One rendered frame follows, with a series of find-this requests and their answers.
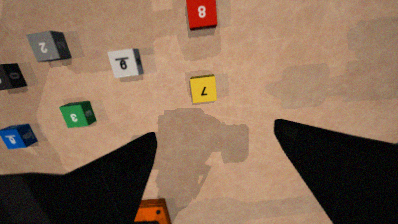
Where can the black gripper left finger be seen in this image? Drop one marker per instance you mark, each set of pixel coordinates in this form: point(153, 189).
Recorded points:
point(108, 190)

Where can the blue block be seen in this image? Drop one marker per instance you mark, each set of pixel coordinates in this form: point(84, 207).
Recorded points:
point(20, 136)

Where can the yellow block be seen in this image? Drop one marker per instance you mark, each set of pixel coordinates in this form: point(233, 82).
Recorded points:
point(203, 88)

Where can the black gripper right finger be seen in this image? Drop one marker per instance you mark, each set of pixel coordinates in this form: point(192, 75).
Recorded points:
point(354, 179)

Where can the green block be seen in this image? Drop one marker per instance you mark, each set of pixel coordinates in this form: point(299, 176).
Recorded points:
point(78, 114)

